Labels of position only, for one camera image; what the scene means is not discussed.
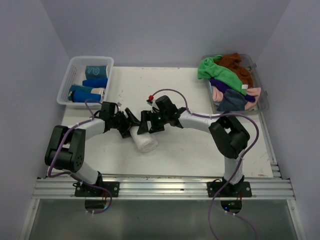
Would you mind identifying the clear plastic bin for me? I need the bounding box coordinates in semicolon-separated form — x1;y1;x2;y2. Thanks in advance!
205;53;269;115

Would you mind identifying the dark blue rolled towel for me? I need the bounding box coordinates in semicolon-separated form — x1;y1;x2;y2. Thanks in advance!
82;78;108;88

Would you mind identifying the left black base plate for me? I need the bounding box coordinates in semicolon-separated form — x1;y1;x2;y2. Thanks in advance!
72;181;120;198

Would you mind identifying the purple towel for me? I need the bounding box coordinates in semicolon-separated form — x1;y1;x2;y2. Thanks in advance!
209;78;256;103

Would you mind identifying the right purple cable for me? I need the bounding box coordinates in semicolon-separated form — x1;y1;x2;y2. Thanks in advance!
151;88;260;240

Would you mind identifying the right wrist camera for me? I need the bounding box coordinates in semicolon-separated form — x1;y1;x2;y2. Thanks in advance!
146;95;158;108

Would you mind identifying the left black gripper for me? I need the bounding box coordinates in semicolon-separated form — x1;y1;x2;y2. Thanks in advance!
110;108;141;138

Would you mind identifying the aluminium mounting rail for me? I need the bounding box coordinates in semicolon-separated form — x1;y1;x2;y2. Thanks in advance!
32;174;295;200

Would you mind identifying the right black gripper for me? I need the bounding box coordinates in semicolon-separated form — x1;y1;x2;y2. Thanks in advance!
137;110;169;135

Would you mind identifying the dark grey-blue towel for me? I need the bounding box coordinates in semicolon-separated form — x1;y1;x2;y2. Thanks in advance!
217;89;247;112

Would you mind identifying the pink towel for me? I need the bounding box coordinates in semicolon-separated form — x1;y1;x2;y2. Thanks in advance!
212;86;262;110

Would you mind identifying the white towel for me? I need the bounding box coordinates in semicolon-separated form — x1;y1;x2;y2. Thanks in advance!
130;126;159;153

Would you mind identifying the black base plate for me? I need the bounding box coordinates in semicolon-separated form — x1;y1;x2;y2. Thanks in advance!
72;181;120;198
206;177;253;198

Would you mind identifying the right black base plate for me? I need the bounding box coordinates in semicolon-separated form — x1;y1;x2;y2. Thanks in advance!
206;177;253;198

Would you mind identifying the white plastic basket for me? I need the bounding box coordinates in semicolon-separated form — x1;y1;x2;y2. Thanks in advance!
56;56;114;109

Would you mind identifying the green towel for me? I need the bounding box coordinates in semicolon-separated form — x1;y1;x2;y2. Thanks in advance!
197;55;247;95

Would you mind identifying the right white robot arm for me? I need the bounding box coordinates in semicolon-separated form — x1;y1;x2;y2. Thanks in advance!
137;95;250;197

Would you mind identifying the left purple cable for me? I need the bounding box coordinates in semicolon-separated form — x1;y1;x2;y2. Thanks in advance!
47;98;113;216

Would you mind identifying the teal and cream rolled towel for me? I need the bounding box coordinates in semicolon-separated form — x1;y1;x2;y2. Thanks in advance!
69;84;105;95

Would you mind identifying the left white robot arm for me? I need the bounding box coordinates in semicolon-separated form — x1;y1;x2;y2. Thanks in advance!
44;101;140;197

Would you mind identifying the blue rolled towel front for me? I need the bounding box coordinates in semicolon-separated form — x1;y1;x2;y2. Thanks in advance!
68;90;102;103

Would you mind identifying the teal rolled towel with swirl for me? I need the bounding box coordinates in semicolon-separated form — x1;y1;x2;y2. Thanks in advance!
85;65;108;80

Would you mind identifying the purple cable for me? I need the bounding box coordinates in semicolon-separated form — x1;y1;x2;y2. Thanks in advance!
151;88;260;240
47;98;113;216

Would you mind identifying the brown towel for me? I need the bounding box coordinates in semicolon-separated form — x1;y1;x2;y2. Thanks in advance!
214;53;254;88

